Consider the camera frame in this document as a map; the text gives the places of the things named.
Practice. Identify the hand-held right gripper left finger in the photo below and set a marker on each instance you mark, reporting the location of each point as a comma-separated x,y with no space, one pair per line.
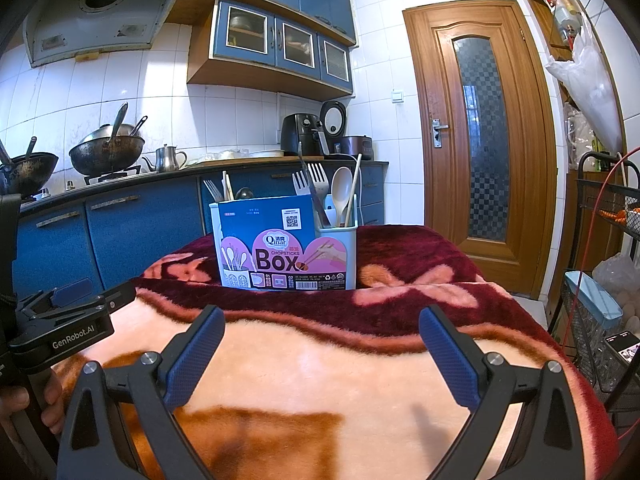
195,355

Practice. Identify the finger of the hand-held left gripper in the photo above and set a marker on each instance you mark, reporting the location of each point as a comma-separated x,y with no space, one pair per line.
70,296
117,295

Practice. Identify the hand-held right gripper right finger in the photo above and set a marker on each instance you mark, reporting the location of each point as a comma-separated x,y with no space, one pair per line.
450,355

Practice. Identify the pale blue utensil holder box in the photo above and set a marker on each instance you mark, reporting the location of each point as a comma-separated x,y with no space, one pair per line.
280,260

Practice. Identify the steel fork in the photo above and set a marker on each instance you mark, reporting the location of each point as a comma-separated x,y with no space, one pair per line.
318,175
212,191

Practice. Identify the black spoon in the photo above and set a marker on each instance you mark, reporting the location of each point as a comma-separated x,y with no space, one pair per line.
244,193

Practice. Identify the white plastic fork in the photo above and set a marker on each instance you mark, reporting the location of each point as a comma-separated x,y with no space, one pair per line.
300,184

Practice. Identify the beige spoon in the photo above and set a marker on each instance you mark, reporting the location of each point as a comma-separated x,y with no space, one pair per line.
342,185

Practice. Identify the person's left hand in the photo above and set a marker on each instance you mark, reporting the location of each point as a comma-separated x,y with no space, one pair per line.
54,400

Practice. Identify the blue lower cabinets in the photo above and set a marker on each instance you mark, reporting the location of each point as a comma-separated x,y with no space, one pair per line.
140,230

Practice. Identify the gas stove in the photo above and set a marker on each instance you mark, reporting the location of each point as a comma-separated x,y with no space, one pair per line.
110,176

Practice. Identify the red and pink blanket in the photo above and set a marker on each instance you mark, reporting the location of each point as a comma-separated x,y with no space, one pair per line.
325,375

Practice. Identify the small black wok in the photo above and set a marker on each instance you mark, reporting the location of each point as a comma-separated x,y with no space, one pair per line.
30,170

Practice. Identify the large black wok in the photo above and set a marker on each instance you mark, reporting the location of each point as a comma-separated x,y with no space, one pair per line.
102,157

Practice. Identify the steel kettle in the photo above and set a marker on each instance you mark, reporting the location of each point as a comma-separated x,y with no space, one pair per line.
167,159

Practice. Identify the blue lid glass container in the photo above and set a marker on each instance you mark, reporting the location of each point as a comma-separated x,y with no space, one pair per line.
595,295

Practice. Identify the wooden cutting board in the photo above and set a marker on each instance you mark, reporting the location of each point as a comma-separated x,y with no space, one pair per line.
220,162

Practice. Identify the metal spatula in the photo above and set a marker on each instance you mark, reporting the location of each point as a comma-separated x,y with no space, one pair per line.
117,120

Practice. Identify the plastic bag of eggs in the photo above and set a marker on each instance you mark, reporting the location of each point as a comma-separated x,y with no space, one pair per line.
617,275

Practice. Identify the carrots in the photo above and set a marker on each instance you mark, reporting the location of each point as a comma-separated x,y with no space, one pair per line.
620,216

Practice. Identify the rice cooker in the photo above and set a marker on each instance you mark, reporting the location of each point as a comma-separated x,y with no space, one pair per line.
357,147

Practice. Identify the black air fryer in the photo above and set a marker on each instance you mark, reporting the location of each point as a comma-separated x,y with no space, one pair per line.
297,135

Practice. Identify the grey range hood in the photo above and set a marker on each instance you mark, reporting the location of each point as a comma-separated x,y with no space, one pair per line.
100,25

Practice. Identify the wooden door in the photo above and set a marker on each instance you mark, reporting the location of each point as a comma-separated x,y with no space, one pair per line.
430,85

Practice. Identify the white plastic bag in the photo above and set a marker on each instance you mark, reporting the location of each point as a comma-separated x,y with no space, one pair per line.
595,100

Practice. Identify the wooden shelf unit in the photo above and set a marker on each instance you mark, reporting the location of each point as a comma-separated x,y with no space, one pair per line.
537,20

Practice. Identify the clear bottle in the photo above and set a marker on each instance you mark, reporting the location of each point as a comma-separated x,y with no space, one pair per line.
567,22

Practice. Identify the white mug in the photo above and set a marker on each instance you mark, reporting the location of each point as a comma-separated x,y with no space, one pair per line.
550,1

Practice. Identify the glass door wall cabinet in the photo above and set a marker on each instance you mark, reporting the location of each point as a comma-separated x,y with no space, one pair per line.
240,67

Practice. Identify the white light switch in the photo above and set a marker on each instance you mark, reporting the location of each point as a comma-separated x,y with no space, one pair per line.
397,96

